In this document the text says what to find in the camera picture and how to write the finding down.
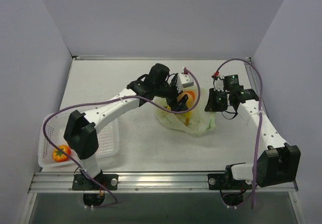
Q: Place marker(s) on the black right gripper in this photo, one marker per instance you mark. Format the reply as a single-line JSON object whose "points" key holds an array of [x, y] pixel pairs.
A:
{"points": [[212, 101]]}

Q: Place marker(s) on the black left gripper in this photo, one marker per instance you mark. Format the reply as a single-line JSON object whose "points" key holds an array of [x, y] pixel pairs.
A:
{"points": [[172, 96]]}

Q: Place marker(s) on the orange fruit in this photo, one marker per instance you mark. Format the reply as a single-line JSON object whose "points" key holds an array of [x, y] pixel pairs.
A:
{"points": [[191, 98]]}

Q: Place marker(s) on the yellow banana bunch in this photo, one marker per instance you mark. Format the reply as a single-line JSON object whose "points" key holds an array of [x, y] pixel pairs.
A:
{"points": [[177, 118]]}

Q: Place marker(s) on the light green plastic bag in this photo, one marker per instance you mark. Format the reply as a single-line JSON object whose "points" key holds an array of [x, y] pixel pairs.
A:
{"points": [[195, 122]]}

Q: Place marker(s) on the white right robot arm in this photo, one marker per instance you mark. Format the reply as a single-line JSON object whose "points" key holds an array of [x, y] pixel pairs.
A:
{"points": [[279, 161]]}

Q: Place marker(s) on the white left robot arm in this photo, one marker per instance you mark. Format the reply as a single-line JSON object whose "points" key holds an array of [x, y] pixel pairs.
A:
{"points": [[82, 129]]}

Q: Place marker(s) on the white plastic basket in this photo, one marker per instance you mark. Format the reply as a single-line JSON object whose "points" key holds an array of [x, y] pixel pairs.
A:
{"points": [[108, 140]]}

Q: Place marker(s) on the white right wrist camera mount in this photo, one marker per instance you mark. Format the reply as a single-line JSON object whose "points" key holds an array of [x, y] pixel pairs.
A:
{"points": [[218, 82]]}

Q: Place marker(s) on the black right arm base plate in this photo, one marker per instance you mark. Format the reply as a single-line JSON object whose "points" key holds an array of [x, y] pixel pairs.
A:
{"points": [[222, 182]]}

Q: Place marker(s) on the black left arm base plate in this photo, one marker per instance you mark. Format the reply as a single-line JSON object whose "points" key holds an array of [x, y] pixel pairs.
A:
{"points": [[82, 183]]}

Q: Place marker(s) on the aluminium front rail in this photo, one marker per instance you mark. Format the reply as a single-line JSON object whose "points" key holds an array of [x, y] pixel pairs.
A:
{"points": [[132, 182]]}

